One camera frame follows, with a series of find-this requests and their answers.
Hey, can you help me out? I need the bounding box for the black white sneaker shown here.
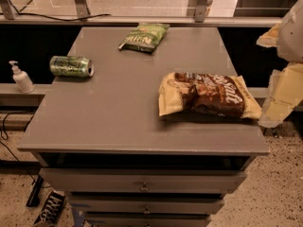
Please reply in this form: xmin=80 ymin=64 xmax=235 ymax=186
xmin=32 ymin=190 xmax=65 ymax=227

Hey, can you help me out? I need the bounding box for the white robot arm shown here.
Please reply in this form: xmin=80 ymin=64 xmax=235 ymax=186
xmin=257 ymin=0 xmax=303 ymax=128

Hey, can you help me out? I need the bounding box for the green jalapeno chip bag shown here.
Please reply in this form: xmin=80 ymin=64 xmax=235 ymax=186
xmin=118 ymin=23 xmax=169 ymax=53

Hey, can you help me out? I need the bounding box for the top drawer knob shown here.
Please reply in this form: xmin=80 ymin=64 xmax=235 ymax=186
xmin=139 ymin=183 xmax=150 ymax=192

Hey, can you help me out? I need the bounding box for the drawer knob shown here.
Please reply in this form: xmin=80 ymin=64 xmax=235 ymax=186
xmin=143 ymin=206 xmax=151 ymax=215
xmin=139 ymin=183 xmax=150 ymax=192

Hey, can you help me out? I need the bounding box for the white pump bottle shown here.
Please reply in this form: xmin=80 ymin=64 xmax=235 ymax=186
xmin=9 ymin=61 xmax=35 ymax=94

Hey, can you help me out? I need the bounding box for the brown chip bag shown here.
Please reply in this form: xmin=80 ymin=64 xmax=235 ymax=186
xmin=158 ymin=72 xmax=261 ymax=119

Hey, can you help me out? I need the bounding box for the green soda can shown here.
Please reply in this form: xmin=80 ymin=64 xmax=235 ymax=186
xmin=49 ymin=56 xmax=94 ymax=78

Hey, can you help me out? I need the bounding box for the black floor cable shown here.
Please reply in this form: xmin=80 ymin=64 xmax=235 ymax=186
xmin=0 ymin=111 xmax=41 ymax=187

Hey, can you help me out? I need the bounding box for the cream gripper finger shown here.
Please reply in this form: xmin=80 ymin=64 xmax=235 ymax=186
xmin=258 ymin=62 xmax=303 ymax=128

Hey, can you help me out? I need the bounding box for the black cable on ledge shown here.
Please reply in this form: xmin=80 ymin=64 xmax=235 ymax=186
xmin=0 ymin=0 xmax=112 ymax=22

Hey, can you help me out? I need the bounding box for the grey drawer cabinet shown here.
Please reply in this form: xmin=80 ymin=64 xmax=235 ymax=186
xmin=20 ymin=27 xmax=269 ymax=227

